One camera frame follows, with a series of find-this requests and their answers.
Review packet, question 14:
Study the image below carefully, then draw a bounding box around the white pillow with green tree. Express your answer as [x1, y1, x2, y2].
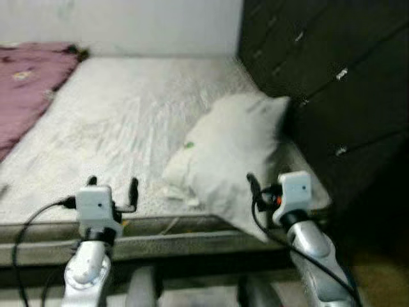
[161, 93, 295, 242]

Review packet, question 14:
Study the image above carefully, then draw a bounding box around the beige quilted mattress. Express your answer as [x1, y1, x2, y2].
[0, 56, 333, 224]

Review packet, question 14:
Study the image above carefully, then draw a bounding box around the speckled bed base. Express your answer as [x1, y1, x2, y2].
[0, 214, 333, 266]

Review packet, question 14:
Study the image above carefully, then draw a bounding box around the grey right robot leg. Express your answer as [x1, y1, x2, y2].
[236, 275, 282, 307]

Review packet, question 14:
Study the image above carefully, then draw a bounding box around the pink cartoon print blanket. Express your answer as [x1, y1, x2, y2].
[0, 42, 90, 162]

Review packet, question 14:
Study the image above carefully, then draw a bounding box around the black tufted headboard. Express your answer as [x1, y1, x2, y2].
[238, 0, 409, 256]

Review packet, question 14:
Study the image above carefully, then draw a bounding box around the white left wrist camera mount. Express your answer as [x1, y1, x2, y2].
[75, 185, 123, 237]

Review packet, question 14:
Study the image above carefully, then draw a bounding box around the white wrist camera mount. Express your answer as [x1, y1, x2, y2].
[75, 185, 123, 237]
[272, 171, 313, 228]

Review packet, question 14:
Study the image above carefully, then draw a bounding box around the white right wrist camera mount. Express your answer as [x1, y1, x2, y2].
[272, 171, 313, 228]

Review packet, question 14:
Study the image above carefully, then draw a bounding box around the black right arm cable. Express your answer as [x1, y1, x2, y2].
[251, 198, 359, 307]

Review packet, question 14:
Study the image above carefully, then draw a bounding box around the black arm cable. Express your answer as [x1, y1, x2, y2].
[251, 198, 359, 307]
[12, 200, 81, 307]

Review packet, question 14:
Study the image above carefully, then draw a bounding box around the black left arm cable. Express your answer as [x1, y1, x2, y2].
[12, 200, 81, 307]

